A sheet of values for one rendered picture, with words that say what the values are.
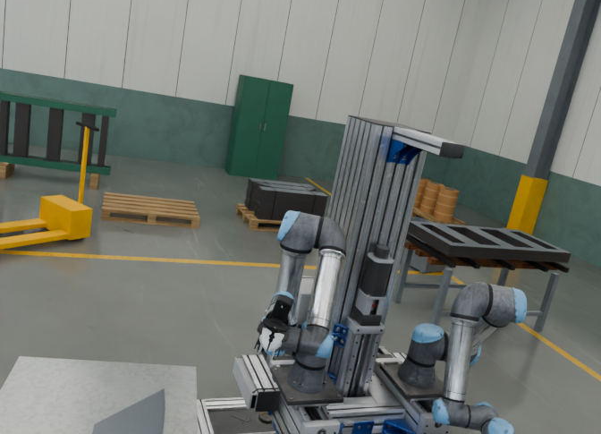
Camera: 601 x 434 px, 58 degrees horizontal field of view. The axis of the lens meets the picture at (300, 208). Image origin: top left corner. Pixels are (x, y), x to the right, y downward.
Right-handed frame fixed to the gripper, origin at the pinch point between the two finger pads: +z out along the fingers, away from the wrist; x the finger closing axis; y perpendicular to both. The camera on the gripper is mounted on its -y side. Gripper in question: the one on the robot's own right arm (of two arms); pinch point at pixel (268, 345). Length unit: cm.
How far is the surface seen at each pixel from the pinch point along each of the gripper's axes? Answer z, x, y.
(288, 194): -602, 39, 100
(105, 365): -36, 51, 48
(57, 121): -609, 384, 112
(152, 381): -33, 33, 46
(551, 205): -901, -422, 20
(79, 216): -398, 231, 149
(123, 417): -9, 34, 43
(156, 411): -15, 26, 42
